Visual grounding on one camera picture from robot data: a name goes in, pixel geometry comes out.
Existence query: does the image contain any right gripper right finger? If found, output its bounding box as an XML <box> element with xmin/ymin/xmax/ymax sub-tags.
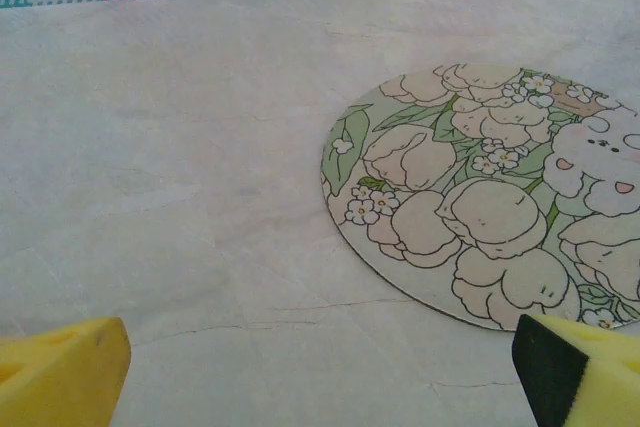
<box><xmin>511</xmin><ymin>313</ymin><xmax>640</xmax><ymax>427</ymax></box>

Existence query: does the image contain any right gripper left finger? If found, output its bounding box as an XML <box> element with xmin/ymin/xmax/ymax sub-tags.
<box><xmin>0</xmin><ymin>315</ymin><xmax>133</xmax><ymax>427</ymax></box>

